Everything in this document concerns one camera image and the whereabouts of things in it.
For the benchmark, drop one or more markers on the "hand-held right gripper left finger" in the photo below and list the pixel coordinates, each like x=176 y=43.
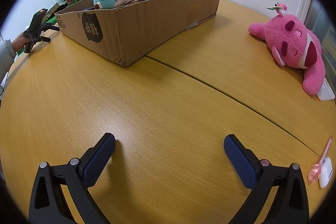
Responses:
x=101 y=158

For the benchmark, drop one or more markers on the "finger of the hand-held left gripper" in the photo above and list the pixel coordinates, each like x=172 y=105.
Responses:
x=51 y=27
x=44 y=39

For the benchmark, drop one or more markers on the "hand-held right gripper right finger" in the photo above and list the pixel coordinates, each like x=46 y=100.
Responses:
x=239 y=158

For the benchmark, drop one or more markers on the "long cardboard box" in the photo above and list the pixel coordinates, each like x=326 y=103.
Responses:
x=110 y=29

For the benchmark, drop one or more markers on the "person's left forearm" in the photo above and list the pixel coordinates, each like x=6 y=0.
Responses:
x=5 y=58

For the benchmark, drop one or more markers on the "wooden desktop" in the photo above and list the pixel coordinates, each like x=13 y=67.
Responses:
x=157 y=108

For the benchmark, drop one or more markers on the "person's left hand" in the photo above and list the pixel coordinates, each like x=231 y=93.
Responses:
x=19 y=44

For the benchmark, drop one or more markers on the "pink translucent spoon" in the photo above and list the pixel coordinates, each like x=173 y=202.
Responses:
x=315 y=170

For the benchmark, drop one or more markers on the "white earbuds case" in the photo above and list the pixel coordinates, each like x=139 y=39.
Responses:
x=326 y=174

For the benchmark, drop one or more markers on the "white and orange flat packet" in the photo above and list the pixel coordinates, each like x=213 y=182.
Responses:
x=326 y=94

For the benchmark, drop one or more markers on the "pink plush bear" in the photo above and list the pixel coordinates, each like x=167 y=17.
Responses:
x=288 y=37

